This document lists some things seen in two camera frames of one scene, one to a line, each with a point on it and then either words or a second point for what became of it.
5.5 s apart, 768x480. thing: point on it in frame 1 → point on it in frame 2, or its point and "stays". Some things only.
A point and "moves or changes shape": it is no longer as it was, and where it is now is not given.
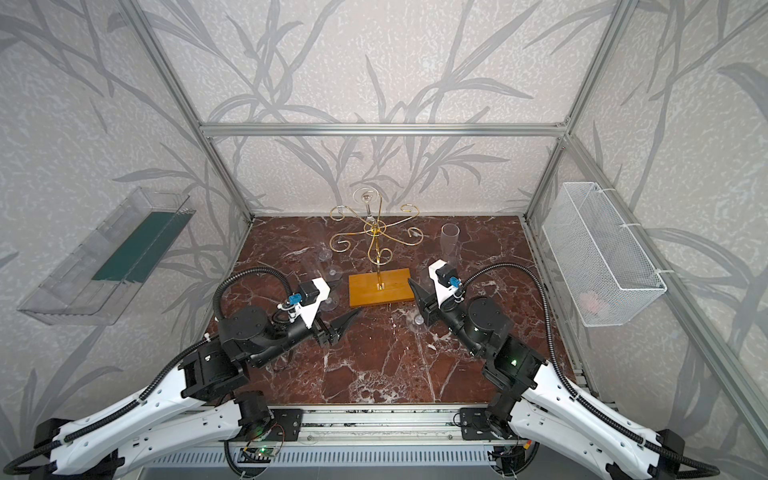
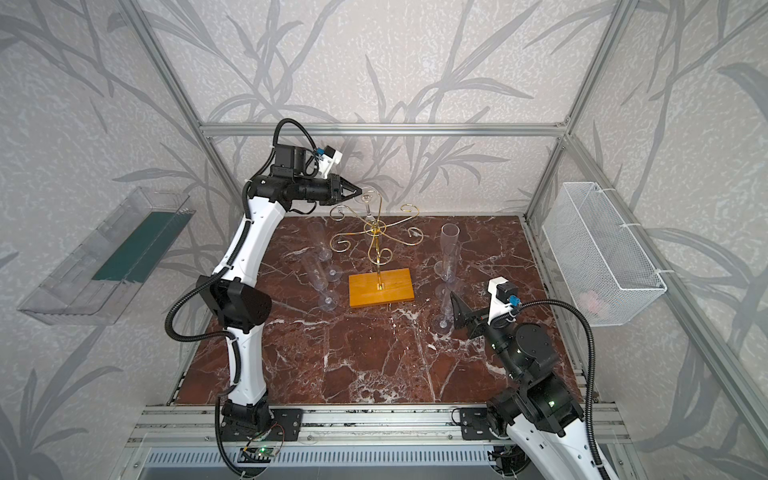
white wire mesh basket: (609, 279) stays
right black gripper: (435, 306) → (475, 321)
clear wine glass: (449, 234) stays
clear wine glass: (367, 195) stays
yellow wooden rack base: (397, 288) stays
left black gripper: (323, 330) → (336, 190)
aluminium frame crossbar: (471, 130) stays
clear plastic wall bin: (94, 284) stays
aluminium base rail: (379, 437) stays
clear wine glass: (330, 300) → (328, 300)
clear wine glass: (415, 320) moves or changes shape
